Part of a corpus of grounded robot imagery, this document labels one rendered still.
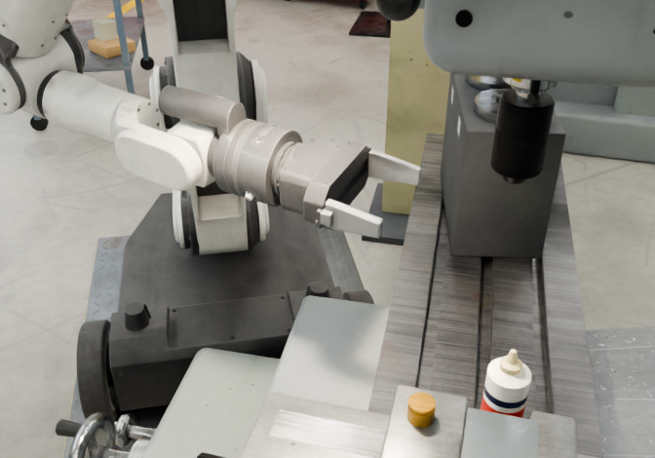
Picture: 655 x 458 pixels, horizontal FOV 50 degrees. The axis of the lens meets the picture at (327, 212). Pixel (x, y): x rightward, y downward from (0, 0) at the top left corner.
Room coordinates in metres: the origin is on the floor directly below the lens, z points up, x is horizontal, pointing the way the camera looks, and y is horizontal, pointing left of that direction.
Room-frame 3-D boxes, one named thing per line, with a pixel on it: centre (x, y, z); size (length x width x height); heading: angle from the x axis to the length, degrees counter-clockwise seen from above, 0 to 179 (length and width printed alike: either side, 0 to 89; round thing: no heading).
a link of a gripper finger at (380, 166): (0.69, -0.08, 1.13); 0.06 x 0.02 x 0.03; 63
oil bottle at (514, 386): (0.47, -0.17, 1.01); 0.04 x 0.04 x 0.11
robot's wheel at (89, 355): (1.00, 0.45, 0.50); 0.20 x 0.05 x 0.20; 10
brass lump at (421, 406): (0.39, -0.08, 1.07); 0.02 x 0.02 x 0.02
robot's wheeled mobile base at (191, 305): (1.28, 0.23, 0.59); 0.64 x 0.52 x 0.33; 10
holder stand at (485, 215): (0.87, -0.23, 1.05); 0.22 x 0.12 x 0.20; 176
